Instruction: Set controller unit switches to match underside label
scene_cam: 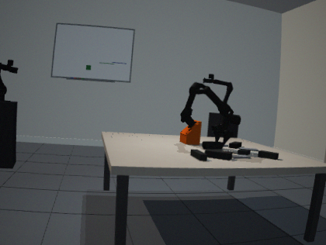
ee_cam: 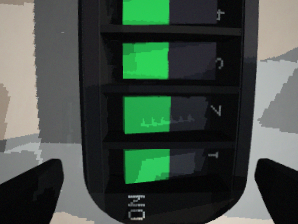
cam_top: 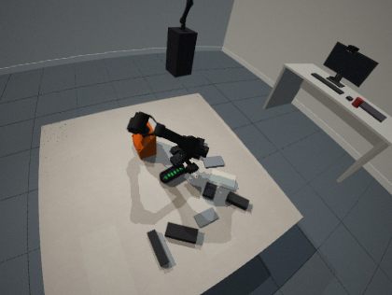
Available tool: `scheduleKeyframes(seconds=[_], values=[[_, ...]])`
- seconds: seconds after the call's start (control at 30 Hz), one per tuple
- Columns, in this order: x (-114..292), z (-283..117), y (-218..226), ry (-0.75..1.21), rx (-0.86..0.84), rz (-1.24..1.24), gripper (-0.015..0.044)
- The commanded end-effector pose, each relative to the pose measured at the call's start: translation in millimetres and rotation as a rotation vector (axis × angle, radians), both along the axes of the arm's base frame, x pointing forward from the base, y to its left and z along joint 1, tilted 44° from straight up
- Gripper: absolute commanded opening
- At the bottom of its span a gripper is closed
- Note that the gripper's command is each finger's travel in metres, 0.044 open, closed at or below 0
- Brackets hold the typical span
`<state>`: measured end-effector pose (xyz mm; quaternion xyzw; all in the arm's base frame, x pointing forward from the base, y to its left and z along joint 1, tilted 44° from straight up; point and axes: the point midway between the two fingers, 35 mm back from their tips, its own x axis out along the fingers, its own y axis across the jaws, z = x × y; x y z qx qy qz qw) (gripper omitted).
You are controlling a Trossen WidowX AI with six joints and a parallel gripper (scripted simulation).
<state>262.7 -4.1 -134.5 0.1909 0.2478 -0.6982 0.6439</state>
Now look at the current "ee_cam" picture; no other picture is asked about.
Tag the dark grey controller unit with rocker switches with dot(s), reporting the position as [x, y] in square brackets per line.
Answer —
[167, 93]

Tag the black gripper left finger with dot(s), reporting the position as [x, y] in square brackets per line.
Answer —
[31, 197]

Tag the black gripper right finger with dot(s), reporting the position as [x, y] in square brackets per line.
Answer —
[278, 185]

